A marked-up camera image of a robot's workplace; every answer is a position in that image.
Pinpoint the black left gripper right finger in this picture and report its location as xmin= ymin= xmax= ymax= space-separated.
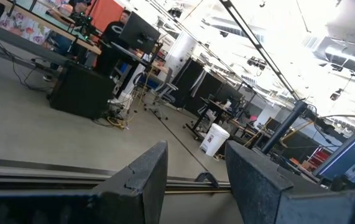
xmin=224 ymin=140 xmax=355 ymax=224

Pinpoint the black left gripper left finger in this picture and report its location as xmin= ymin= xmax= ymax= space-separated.
xmin=0 ymin=139 xmax=169 ymax=224

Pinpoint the black monitor pole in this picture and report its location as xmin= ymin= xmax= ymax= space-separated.
xmin=260 ymin=100 xmax=308 ymax=156

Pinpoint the white plastic bucket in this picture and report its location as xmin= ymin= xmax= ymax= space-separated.
xmin=199 ymin=123 xmax=231 ymax=157

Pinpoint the computer monitor with blue screen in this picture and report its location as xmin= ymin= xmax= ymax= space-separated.
xmin=312 ymin=114 xmax=355 ymax=180

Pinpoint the grey office chair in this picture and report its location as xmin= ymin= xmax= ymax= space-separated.
xmin=143 ymin=67 xmax=179 ymax=121

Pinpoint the black computer case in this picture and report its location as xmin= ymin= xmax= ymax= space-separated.
xmin=48 ymin=60 xmax=116 ymax=120

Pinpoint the white round pillar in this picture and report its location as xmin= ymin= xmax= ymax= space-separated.
xmin=164 ymin=30 xmax=198 ymax=82

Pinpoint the black desk monitor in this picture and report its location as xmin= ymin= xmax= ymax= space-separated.
xmin=118 ymin=11 xmax=162 ymax=55

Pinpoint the person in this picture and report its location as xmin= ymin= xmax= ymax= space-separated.
xmin=93 ymin=9 xmax=132 ymax=68
xmin=42 ymin=0 xmax=92 ymax=82

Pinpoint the orange partition panel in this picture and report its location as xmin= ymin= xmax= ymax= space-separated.
xmin=85 ymin=0 xmax=125 ymax=32

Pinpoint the floral cloth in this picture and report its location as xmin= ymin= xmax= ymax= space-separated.
xmin=0 ymin=10 xmax=52 ymax=46

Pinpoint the yellow cable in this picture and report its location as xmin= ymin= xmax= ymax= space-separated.
xmin=106 ymin=65 xmax=155 ymax=130

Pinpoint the black aluminium table frame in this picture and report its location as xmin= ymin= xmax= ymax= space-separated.
xmin=0 ymin=156 xmax=231 ymax=194

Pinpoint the black overhead frame bar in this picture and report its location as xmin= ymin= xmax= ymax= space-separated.
xmin=219 ymin=0 xmax=301 ymax=102

